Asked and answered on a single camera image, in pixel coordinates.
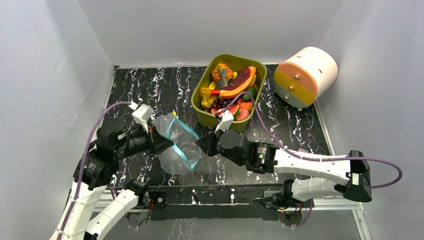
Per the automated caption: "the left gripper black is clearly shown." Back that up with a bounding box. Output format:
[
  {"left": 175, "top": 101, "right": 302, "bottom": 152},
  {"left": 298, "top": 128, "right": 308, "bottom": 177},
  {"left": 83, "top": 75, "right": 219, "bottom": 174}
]
[{"left": 115, "top": 120, "right": 175, "bottom": 159}]

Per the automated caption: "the clear zip top bag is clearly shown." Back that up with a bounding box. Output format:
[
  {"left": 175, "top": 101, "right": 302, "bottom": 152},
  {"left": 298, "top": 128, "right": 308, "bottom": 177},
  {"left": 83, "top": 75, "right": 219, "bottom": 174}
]
[{"left": 152, "top": 112, "right": 203, "bottom": 176}]

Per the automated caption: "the watermelon slice toy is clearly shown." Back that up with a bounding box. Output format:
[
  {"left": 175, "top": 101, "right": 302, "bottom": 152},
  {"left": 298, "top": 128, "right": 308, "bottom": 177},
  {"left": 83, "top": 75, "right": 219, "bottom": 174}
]
[{"left": 211, "top": 104, "right": 241, "bottom": 119}]

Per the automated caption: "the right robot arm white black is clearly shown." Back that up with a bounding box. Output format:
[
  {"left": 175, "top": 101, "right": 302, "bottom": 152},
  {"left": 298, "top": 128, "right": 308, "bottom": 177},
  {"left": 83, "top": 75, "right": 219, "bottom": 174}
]
[{"left": 196, "top": 130, "right": 372, "bottom": 207}]

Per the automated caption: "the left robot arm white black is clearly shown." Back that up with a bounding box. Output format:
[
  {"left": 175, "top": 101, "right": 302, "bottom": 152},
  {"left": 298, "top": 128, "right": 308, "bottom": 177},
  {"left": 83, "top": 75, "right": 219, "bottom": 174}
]
[{"left": 51, "top": 119, "right": 174, "bottom": 240}]

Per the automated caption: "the purple grape bunch toy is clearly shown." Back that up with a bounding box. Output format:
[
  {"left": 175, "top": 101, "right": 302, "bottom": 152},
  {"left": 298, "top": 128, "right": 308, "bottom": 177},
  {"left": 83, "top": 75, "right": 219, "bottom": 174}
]
[{"left": 212, "top": 97, "right": 234, "bottom": 110}]

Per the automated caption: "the peach toy with leaf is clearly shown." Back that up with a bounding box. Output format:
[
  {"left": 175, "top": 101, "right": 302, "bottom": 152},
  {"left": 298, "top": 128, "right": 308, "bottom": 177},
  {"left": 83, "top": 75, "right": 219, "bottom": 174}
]
[{"left": 234, "top": 108, "right": 250, "bottom": 122}]

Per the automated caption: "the red chili toy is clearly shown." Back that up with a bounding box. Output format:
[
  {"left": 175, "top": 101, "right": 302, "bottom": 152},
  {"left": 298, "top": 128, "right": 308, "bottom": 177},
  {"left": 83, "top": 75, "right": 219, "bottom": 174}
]
[{"left": 209, "top": 89, "right": 220, "bottom": 96}]

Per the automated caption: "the peach toy upper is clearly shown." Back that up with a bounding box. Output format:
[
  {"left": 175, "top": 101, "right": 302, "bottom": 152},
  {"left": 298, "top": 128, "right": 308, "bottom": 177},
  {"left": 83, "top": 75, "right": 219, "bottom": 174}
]
[{"left": 237, "top": 98, "right": 254, "bottom": 113}]

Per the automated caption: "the grey fish toy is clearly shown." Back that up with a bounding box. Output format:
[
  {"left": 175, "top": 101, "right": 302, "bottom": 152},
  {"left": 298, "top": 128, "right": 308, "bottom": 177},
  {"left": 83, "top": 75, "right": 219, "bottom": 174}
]
[{"left": 215, "top": 68, "right": 228, "bottom": 90}]

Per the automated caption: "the olive green plastic bin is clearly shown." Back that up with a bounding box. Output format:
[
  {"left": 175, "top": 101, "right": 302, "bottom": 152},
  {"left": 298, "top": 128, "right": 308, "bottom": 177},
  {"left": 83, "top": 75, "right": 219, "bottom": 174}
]
[{"left": 191, "top": 54, "right": 267, "bottom": 133}]

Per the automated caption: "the green avocado toy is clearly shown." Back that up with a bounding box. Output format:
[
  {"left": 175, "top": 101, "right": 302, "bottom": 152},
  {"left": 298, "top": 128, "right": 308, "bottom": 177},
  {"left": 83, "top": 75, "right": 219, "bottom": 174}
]
[{"left": 241, "top": 87, "right": 258, "bottom": 102}]

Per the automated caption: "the pink cube block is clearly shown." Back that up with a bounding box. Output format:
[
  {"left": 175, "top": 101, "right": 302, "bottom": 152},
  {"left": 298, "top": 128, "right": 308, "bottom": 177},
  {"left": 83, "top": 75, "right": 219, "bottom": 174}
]
[{"left": 298, "top": 148, "right": 309, "bottom": 153}]

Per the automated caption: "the round pastel drawer cabinet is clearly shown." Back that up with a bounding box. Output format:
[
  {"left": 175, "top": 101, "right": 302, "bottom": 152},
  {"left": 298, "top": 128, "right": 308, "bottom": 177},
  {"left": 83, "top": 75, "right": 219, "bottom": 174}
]
[{"left": 272, "top": 46, "right": 338, "bottom": 109}]

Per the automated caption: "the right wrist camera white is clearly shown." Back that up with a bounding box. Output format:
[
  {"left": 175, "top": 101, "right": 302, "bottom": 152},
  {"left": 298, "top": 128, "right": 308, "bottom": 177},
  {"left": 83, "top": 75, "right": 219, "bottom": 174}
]
[{"left": 214, "top": 110, "right": 234, "bottom": 134}]

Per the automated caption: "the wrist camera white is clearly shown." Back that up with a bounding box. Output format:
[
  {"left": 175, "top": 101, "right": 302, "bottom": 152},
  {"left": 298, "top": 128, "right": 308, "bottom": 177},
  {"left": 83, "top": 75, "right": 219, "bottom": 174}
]
[
  {"left": 129, "top": 101, "right": 154, "bottom": 133},
  {"left": 214, "top": 110, "right": 234, "bottom": 134}
]

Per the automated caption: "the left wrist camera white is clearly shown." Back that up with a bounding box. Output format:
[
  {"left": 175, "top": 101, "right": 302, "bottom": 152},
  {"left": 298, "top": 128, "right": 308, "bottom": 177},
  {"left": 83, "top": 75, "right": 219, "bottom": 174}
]
[{"left": 129, "top": 101, "right": 154, "bottom": 133}]

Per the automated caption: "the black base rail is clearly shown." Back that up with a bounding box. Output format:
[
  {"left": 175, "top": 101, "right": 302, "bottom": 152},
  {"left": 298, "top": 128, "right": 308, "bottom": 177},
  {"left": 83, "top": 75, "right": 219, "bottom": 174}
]
[{"left": 67, "top": 183, "right": 332, "bottom": 222}]

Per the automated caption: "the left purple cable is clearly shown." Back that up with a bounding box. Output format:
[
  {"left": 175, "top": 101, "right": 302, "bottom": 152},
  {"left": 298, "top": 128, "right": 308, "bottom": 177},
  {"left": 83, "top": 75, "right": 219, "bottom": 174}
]
[{"left": 56, "top": 101, "right": 138, "bottom": 240}]

